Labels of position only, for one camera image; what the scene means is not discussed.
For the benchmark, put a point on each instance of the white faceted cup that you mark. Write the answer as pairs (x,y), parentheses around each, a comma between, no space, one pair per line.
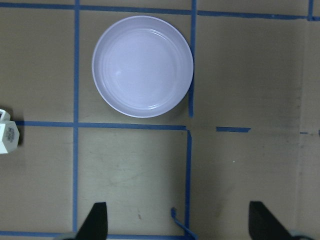
(9,133)

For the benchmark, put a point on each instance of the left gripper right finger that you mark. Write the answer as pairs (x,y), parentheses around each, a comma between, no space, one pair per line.
(263,225)

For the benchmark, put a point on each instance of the lavender plate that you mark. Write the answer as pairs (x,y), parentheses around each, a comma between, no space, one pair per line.
(142,66)

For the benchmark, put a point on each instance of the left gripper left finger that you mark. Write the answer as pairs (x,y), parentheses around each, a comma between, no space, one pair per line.
(95,226)

